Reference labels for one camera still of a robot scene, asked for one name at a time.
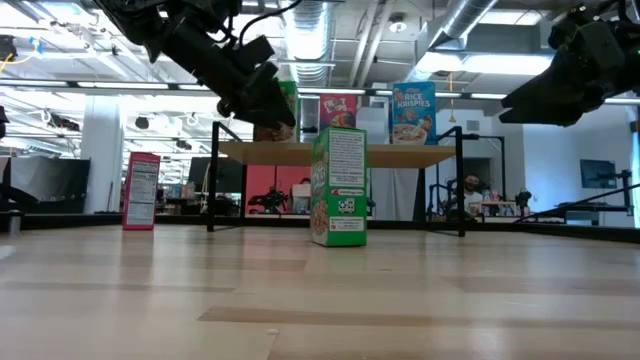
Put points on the long ceiling light rail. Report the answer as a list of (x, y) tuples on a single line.
[(125, 86)]

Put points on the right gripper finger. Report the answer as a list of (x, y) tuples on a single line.
[(550, 117), (560, 92)]

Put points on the red Froot Loops cereal box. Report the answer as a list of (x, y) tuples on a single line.
[(141, 195), (337, 112)]

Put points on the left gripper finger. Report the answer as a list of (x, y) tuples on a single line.
[(270, 107)]

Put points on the dark room partition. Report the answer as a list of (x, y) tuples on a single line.
[(50, 185)]

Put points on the wooden shelf black metal frame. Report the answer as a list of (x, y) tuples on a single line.
[(400, 156)]

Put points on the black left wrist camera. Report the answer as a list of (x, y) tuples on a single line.
[(255, 50)]

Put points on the black ceiling fixture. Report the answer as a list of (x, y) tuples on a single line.
[(6, 47)]

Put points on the green Apple Jacks cereal box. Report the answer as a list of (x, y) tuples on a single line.
[(291, 100), (345, 200)]

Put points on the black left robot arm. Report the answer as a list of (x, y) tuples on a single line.
[(135, 15)]

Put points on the silver ceiling ventilation duct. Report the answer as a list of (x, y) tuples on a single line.
[(306, 40), (465, 17)]

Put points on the black computer monitor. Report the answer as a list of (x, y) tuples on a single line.
[(215, 175)]

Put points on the black wall screen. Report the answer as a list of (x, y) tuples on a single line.
[(598, 174)]

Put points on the blue Rice Krispies cereal box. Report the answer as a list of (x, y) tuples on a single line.
[(414, 115)]

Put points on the black background robot arm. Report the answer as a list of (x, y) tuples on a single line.
[(270, 200)]

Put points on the white building column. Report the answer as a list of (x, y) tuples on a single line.
[(102, 150)]

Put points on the person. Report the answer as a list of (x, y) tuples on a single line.
[(470, 187), (301, 195)]

